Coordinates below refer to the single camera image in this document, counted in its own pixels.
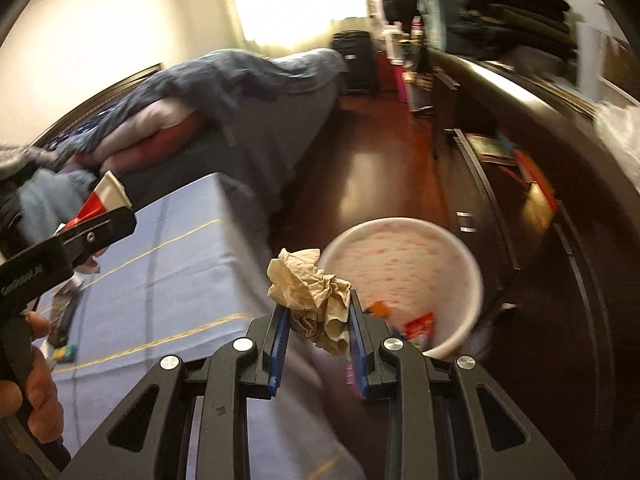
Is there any black suitcase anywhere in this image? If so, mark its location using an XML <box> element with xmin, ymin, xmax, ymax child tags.
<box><xmin>331</xmin><ymin>30</ymin><xmax>380</xmax><ymax>96</ymax></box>

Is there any beige tissue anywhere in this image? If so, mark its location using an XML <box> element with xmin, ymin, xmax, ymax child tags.
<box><xmin>266</xmin><ymin>247</ymin><xmax>353</xmax><ymax>358</ymax></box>

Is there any white upright panel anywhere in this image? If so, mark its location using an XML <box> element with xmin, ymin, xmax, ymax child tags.
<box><xmin>575</xmin><ymin>22</ymin><xmax>613</xmax><ymax>91</ymax></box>

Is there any dark blue packet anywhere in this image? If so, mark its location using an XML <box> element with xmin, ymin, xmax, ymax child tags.
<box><xmin>47</xmin><ymin>292</ymin><xmax>81</xmax><ymax>351</ymax></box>

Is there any pink dotted waste bin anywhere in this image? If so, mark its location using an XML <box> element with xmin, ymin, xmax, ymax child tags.
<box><xmin>317</xmin><ymin>217</ymin><xmax>485</xmax><ymax>361</ymax></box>

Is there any dark wooden dresser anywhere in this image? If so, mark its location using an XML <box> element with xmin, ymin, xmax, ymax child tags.
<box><xmin>410</xmin><ymin>50</ymin><xmax>640</xmax><ymax>411</ymax></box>

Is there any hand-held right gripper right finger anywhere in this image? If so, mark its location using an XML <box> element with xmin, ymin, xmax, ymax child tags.
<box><xmin>349</xmin><ymin>290</ymin><xmax>576</xmax><ymax>480</ymax></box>

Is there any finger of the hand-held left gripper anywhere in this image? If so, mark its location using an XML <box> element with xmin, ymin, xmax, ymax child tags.
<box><xmin>55</xmin><ymin>208</ymin><xmax>137</xmax><ymax>267</ymax></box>

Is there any light blue blanket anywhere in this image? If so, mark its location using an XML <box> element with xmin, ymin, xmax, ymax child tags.
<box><xmin>17</xmin><ymin>167</ymin><xmax>96</xmax><ymax>241</ymax></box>

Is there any pink folded quilt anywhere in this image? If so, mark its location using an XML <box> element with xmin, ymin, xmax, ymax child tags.
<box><xmin>75</xmin><ymin>97</ymin><xmax>201</xmax><ymax>171</ymax></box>

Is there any dark blue star pillow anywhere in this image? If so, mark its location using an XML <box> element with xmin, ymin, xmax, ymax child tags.
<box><xmin>40</xmin><ymin>105</ymin><xmax>131</xmax><ymax>153</ymax></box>

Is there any stack of dark folded clothes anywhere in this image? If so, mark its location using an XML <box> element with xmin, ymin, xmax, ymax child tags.
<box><xmin>445</xmin><ymin>0</ymin><xmax>576</xmax><ymax>61</ymax></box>

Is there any person's left hand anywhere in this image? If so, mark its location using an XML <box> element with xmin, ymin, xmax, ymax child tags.
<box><xmin>0</xmin><ymin>311</ymin><xmax>66</xmax><ymax>445</ymax></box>

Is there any blue patterned duvet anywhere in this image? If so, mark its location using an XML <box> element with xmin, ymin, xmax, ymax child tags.
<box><xmin>55</xmin><ymin>49</ymin><xmax>348</xmax><ymax>156</ymax></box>

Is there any dark wooden bed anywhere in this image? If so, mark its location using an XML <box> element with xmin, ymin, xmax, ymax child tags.
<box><xmin>30</xmin><ymin>60</ymin><xmax>351</xmax><ymax>221</ymax></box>

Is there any red and white wrapper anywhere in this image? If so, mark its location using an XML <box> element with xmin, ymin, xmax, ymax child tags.
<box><xmin>62</xmin><ymin>170</ymin><xmax>133</xmax><ymax>231</ymax></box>

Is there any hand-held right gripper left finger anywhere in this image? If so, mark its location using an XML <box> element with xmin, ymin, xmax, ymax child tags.
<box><xmin>70</xmin><ymin>305</ymin><xmax>292</xmax><ymax>480</ymax></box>

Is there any white plastic bag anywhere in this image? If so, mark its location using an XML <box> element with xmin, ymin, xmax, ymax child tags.
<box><xmin>592</xmin><ymin>100</ymin><xmax>640</xmax><ymax>171</ymax></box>

